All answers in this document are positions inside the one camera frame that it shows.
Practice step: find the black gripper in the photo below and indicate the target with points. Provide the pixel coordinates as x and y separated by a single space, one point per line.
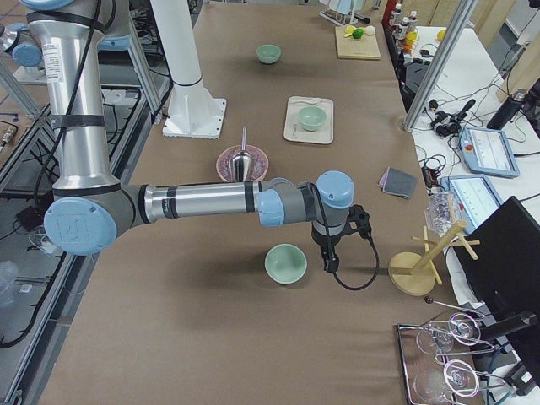
325 244

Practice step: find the green bowl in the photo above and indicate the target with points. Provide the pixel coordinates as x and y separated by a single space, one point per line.
311 118
285 264
268 53

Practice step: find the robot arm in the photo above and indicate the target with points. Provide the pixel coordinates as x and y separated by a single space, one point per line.
91 207

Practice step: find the wooden mug tree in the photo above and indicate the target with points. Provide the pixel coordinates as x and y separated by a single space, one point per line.
416 275

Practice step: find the grey folded cloth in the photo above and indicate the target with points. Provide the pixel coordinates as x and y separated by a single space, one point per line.
398 183

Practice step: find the pink bowl with ice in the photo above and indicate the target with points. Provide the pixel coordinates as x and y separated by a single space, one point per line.
259 163

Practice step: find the clear plastic bag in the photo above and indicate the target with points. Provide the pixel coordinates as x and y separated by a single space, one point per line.
442 211

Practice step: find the metal ice scoop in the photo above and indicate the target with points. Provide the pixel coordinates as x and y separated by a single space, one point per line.
241 162

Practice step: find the cream rabbit tray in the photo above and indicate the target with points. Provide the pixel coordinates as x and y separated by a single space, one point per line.
292 130

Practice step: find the green bowl on tray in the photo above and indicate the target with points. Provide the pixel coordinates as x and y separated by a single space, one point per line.
311 118

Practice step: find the wine glass upper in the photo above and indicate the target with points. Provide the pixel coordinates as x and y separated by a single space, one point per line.
439 336

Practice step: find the wine glass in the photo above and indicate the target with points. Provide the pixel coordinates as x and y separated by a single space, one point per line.
448 384
439 336

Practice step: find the blue teach pendant lower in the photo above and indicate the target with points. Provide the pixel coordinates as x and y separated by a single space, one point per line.
477 195

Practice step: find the blue teach pendant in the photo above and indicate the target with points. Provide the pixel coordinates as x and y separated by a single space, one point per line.
487 151
477 195

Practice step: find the wine glass lower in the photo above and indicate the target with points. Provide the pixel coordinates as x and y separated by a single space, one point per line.
448 384

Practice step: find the black monitor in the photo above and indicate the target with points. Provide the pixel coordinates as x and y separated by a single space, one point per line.
506 278

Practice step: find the blue teach pendant upper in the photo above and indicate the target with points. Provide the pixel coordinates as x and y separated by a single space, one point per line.
487 151

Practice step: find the wooden cutting board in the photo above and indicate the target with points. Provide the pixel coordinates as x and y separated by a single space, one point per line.
365 48

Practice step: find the green lime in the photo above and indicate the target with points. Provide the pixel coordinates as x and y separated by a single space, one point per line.
357 33

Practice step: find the lemon slice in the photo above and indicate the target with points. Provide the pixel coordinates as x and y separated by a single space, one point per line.
349 30

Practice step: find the white garlic bulb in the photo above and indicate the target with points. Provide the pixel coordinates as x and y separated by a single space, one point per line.
369 30

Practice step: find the black water bottle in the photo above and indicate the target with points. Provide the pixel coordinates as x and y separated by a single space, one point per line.
508 109

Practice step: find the white dish rack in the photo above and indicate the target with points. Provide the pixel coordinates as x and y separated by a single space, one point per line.
344 12

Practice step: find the black wire glass rack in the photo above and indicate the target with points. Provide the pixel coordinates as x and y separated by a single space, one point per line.
413 360

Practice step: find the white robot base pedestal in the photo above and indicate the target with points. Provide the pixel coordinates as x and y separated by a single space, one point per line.
192 111

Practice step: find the aluminium frame post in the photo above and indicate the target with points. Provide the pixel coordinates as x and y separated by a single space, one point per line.
453 32

